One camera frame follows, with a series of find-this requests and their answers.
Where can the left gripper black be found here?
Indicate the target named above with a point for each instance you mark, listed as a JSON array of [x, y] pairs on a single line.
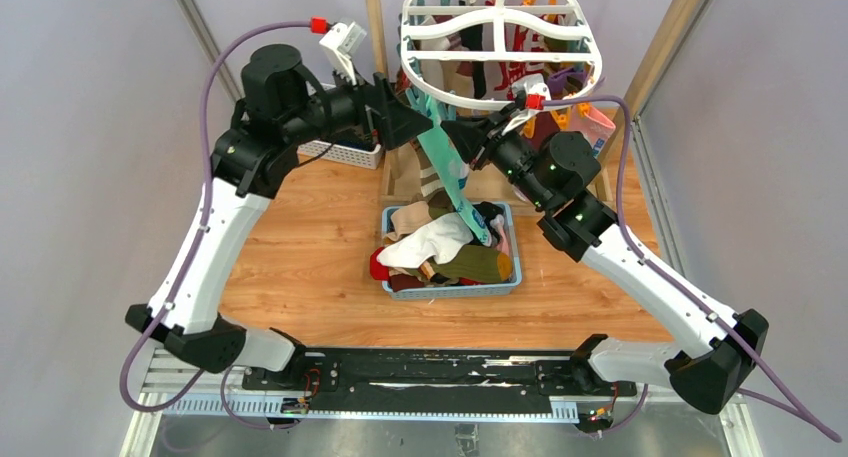
[[380, 109]]

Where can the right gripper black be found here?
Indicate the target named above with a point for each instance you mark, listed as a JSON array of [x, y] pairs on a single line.
[[470, 134]]

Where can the mint green sock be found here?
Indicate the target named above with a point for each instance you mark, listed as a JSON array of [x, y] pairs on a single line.
[[446, 162]]

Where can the white oval sock hanger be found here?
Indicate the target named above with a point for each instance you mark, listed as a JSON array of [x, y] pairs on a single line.
[[478, 33]]

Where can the white sock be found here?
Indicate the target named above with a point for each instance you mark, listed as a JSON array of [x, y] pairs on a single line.
[[440, 240]]

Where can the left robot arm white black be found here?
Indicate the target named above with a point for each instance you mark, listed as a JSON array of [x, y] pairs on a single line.
[[283, 108]]

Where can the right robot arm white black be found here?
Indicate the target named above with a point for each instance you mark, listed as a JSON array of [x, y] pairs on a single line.
[[713, 347]]

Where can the white laundry basket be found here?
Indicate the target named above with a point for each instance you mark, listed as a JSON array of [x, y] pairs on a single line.
[[368, 159]]

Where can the blue sock basket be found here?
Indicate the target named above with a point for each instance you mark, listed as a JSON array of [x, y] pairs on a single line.
[[476, 290]]

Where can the pink sock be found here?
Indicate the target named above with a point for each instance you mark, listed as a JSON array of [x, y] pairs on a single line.
[[593, 124]]

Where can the olive green sock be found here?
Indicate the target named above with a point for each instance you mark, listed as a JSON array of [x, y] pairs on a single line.
[[475, 263]]

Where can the red sock in basket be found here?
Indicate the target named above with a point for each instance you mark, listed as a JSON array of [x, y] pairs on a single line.
[[377, 270]]

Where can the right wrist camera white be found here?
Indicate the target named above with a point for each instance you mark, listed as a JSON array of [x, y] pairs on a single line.
[[531, 92]]

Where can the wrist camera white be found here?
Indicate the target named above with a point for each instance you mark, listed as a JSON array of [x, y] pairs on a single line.
[[339, 45], [531, 92]]

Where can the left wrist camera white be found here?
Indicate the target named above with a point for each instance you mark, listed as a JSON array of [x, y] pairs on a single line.
[[339, 45]]

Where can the wooden rack frame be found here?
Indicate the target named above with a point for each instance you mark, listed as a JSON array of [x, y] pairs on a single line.
[[400, 171]]

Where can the black mounting base plate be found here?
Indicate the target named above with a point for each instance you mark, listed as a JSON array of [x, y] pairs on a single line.
[[439, 384]]

